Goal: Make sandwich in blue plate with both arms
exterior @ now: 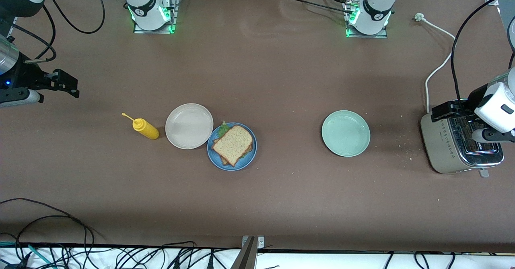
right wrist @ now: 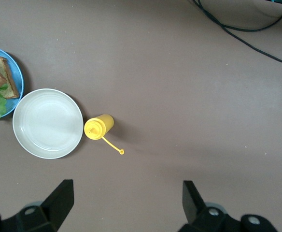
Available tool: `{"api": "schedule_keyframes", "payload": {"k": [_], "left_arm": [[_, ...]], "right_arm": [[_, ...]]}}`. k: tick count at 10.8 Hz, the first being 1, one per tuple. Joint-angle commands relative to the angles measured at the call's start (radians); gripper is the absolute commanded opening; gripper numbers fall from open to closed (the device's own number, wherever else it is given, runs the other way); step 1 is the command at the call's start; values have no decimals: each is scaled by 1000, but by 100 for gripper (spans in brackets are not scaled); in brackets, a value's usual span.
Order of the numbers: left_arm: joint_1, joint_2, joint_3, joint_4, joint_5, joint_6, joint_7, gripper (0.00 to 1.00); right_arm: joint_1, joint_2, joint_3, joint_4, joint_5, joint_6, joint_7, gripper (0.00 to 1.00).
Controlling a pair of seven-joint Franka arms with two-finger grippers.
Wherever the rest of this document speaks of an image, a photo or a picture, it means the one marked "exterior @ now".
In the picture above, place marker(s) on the beige round plate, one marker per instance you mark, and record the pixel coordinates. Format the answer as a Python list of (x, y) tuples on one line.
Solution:
[(187, 126)]

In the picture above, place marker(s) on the yellow mustard squeeze bottle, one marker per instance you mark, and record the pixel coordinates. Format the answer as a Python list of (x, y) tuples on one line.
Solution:
[(147, 130)]

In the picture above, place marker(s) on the silver two-slot toaster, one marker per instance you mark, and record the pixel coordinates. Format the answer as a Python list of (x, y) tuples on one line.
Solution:
[(440, 144)]

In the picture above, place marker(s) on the brown table mat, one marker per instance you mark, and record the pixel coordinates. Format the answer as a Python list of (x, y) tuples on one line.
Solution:
[(281, 79)]

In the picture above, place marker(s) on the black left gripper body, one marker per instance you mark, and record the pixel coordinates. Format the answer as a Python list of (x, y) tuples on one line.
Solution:
[(473, 95)]

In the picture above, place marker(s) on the blue round plate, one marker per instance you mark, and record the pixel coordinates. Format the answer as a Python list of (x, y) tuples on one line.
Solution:
[(245, 162)]

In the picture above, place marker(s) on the metal corner bracket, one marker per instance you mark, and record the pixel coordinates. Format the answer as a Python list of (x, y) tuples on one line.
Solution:
[(260, 243)]

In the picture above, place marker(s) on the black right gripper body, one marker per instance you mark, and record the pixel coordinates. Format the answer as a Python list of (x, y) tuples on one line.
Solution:
[(25, 75)]

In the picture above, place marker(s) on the grey metal bar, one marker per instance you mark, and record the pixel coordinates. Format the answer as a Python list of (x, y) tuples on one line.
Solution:
[(245, 257)]

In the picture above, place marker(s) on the pale green round plate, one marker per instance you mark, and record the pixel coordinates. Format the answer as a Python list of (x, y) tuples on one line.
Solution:
[(346, 133)]

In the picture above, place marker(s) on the green lettuce leaf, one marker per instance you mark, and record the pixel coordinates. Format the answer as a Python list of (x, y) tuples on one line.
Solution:
[(223, 130)]

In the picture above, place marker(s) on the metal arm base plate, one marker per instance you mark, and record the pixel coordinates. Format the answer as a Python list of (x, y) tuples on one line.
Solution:
[(141, 31), (378, 36)]

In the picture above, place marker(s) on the brown bread slice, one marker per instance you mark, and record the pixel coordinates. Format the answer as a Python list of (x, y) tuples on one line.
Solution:
[(233, 144), (223, 161)]

